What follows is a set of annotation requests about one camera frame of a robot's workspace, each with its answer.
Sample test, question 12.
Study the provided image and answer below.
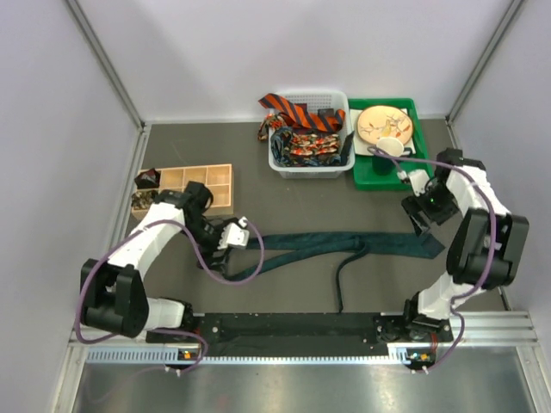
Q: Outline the purple cable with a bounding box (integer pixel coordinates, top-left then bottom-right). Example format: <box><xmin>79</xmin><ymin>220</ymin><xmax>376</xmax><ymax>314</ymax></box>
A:
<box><xmin>74</xmin><ymin>218</ymin><xmax>266</xmax><ymax>373</ymax></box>
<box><xmin>368</xmin><ymin>145</ymin><xmax>505</xmax><ymax>373</ymax></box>

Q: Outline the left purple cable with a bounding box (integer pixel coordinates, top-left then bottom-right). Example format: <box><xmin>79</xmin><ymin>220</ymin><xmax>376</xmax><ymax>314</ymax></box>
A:
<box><xmin>74</xmin><ymin>218</ymin><xmax>266</xmax><ymax>373</ymax></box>

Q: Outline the orange navy striped tie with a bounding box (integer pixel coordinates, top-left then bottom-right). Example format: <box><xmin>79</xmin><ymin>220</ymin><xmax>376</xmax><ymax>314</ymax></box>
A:
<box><xmin>258</xmin><ymin>93</ymin><xmax>346</xmax><ymax>133</ymax></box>

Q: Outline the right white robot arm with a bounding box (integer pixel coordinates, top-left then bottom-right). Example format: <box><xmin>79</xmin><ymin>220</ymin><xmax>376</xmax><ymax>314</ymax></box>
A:
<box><xmin>401</xmin><ymin>148</ymin><xmax>529</xmax><ymax>341</ymax></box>

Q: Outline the brown patterned rolled tie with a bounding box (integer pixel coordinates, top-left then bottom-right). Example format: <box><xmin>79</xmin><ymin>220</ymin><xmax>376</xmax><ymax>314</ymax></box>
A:
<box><xmin>131</xmin><ymin>189</ymin><xmax>158</xmax><ymax>211</ymax></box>

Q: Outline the green plastic tray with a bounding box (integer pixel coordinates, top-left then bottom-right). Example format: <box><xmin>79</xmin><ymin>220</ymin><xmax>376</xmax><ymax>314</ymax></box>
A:
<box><xmin>348</xmin><ymin>98</ymin><xmax>429</xmax><ymax>191</ymax></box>

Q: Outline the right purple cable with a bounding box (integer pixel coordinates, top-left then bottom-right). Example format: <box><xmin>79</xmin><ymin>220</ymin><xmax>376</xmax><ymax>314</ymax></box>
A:
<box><xmin>368</xmin><ymin>145</ymin><xmax>505</xmax><ymax>373</ymax></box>

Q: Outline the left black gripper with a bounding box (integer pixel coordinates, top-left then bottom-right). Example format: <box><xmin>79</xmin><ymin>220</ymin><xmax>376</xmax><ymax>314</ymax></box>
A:
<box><xmin>181</xmin><ymin>217</ymin><xmax>238</xmax><ymax>272</ymax></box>

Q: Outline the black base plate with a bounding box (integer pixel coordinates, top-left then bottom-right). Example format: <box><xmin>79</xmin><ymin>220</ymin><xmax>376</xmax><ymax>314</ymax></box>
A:
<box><xmin>145</xmin><ymin>311</ymin><xmax>454</xmax><ymax>357</ymax></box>

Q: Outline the green white mug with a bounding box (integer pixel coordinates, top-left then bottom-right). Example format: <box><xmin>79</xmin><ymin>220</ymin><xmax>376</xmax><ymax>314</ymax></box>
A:
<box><xmin>372</xmin><ymin>137</ymin><xmax>412</xmax><ymax>176</ymax></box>

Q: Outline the white plastic basket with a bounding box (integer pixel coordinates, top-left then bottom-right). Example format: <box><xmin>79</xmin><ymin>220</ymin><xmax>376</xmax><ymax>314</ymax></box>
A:
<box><xmin>265</xmin><ymin>89</ymin><xmax>356</xmax><ymax>179</ymax></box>

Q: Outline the slotted cable duct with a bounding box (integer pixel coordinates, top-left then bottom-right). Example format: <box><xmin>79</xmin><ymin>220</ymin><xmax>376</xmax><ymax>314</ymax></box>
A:
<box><xmin>86</xmin><ymin>347</ymin><xmax>430</xmax><ymax>366</ymax></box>

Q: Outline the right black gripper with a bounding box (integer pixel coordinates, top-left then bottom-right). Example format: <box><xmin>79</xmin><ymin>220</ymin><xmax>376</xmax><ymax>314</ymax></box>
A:
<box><xmin>400</xmin><ymin>183</ymin><xmax>457</xmax><ymax>237</ymax></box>

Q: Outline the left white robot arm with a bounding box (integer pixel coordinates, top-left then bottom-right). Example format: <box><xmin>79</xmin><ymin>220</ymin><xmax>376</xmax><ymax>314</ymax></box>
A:
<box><xmin>75</xmin><ymin>181</ymin><xmax>224</xmax><ymax>342</ymax></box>

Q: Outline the dark red rolled tie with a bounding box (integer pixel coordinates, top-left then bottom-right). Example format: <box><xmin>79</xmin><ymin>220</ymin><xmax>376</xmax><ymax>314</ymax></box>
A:
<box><xmin>134</xmin><ymin>169</ymin><xmax>161</xmax><ymax>190</ymax></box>

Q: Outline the beige patterned plate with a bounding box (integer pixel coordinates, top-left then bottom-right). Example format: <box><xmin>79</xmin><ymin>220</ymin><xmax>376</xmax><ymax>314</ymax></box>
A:
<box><xmin>356</xmin><ymin>105</ymin><xmax>414</xmax><ymax>145</ymax></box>

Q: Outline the floral patterned tie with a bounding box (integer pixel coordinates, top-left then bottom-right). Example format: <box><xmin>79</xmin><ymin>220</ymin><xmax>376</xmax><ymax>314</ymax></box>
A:
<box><xmin>257</xmin><ymin>114</ymin><xmax>349</xmax><ymax>167</ymax></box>

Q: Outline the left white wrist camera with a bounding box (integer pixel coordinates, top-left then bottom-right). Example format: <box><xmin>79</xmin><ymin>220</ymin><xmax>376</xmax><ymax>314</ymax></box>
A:
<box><xmin>218</xmin><ymin>217</ymin><xmax>250</xmax><ymax>250</ymax></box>

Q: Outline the dark teal necktie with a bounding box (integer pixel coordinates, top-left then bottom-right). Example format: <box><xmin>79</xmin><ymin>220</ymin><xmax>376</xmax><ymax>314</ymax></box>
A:
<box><xmin>226</xmin><ymin>231</ymin><xmax>447</xmax><ymax>312</ymax></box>

